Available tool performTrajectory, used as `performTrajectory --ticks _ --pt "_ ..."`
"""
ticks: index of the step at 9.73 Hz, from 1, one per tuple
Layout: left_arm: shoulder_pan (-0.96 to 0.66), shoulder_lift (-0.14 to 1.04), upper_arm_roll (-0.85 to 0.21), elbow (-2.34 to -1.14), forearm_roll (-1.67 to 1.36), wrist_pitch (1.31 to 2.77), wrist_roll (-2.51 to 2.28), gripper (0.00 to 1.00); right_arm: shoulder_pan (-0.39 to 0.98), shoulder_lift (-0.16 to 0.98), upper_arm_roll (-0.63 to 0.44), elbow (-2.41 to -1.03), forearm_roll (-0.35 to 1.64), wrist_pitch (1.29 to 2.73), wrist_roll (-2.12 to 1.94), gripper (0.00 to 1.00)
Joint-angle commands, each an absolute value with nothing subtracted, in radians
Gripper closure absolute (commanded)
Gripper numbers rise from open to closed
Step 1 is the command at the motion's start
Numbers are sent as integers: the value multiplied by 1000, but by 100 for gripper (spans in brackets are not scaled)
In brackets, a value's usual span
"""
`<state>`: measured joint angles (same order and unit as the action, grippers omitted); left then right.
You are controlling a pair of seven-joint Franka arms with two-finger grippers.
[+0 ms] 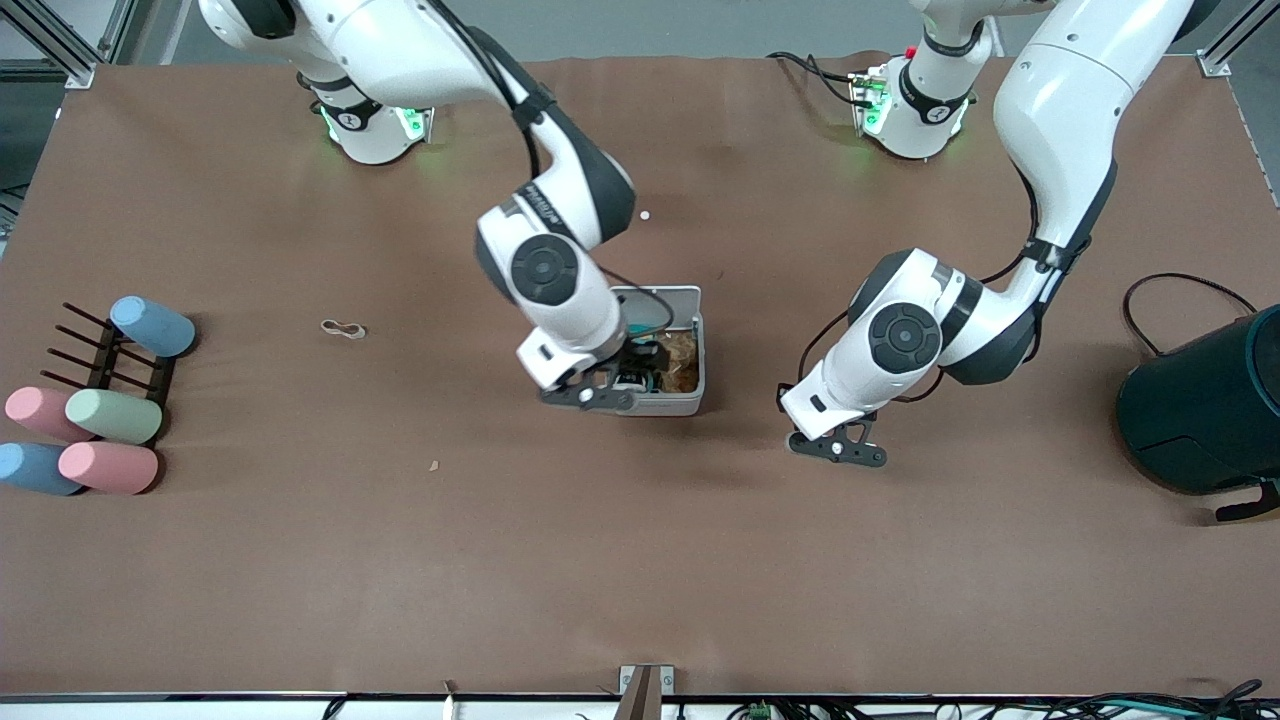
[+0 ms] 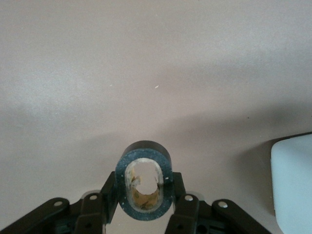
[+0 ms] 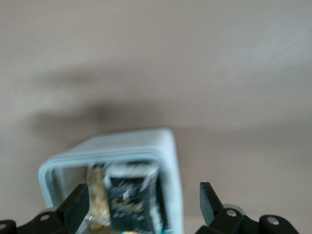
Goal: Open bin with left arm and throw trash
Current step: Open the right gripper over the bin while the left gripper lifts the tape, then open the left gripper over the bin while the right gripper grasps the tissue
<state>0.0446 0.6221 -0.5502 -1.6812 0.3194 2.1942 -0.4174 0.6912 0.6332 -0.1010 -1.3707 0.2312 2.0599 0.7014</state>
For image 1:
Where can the crumpled brown paper trash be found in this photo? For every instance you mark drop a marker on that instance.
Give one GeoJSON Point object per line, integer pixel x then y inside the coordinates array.
{"type": "Point", "coordinates": [682, 365]}

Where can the black curved pedal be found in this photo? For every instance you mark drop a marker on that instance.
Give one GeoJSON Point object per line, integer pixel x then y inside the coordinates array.
{"type": "Point", "coordinates": [1250, 508]}

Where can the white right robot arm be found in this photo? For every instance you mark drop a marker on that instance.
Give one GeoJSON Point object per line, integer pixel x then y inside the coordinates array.
{"type": "Point", "coordinates": [545, 268]}

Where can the beige rubber band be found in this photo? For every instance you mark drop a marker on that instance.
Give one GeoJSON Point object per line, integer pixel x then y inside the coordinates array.
{"type": "Point", "coordinates": [328, 326]}

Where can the brown table cover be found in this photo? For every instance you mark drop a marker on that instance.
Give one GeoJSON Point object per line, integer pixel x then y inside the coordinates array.
{"type": "Point", "coordinates": [640, 560]}

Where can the white square lidded bin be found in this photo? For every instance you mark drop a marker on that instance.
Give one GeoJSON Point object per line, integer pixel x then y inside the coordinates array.
{"type": "Point", "coordinates": [665, 405]}

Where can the dark teal cylindrical bin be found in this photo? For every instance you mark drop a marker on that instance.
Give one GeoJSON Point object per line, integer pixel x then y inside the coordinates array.
{"type": "Point", "coordinates": [1200, 410]}

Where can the metal camera pole bracket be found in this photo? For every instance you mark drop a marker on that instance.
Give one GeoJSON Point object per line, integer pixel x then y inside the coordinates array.
{"type": "Point", "coordinates": [645, 690]}

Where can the teal trash piece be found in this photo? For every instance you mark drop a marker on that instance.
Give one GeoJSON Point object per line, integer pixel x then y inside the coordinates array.
{"type": "Point", "coordinates": [645, 327]}

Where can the light green plastic cup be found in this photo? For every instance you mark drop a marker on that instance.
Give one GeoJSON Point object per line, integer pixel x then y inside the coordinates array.
{"type": "Point", "coordinates": [115, 416]}

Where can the black pronged cup rack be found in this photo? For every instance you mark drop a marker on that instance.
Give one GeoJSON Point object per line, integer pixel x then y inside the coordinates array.
{"type": "Point", "coordinates": [103, 365]}

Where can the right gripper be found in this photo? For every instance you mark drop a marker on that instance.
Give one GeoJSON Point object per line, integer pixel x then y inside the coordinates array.
{"type": "Point", "coordinates": [641, 361]}

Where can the pink plastic cup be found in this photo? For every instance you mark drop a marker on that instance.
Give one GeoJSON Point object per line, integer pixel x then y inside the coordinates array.
{"type": "Point", "coordinates": [35, 410]}
{"type": "Point", "coordinates": [108, 467]}

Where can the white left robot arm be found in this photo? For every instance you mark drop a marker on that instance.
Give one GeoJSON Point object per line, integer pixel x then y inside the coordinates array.
{"type": "Point", "coordinates": [1060, 100]}

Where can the light blue plastic cup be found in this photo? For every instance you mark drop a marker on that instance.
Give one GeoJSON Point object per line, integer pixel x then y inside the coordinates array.
{"type": "Point", "coordinates": [155, 328]}
{"type": "Point", "coordinates": [30, 468]}

